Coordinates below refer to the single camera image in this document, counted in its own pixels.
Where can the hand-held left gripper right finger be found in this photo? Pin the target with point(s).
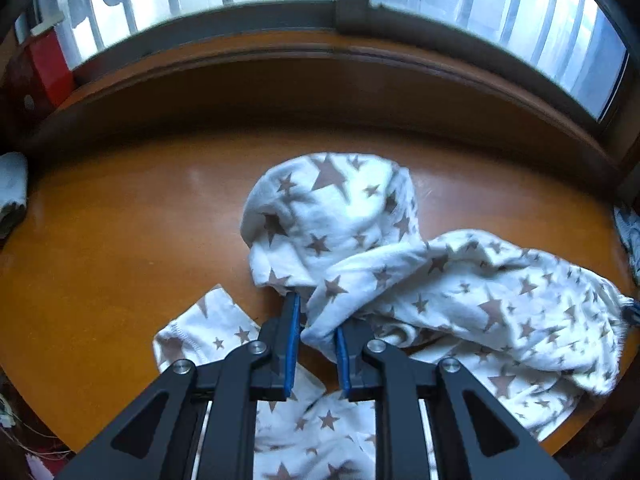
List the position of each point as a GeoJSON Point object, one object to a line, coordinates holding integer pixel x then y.
{"type": "Point", "coordinates": [344, 362]}

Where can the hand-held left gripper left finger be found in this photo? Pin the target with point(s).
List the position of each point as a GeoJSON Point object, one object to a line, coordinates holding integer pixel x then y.
{"type": "Point", "coordinates": [291, 345]}

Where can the white star-printed pants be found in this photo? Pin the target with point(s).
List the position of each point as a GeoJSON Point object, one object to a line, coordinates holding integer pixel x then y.
{"type": "Point", "coordinates": [450, 285]}

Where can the pile of folded grey clothes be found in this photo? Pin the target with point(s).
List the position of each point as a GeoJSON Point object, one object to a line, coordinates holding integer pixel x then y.
{"type": "Point", "coordinates": [12, 185]}

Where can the brown wooden window sill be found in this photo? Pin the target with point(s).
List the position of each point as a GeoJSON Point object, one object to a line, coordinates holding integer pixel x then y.
{"type": "Point", "coordinates": [300, 80]}

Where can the grey striped cloth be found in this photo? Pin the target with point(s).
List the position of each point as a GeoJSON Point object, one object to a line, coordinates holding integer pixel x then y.
{"type": "Point", "coordinates": [631, 240]}

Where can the red box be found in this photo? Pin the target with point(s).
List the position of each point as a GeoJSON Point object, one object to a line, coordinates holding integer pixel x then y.
{"type": "Point", "coordinates": [47, 75]}

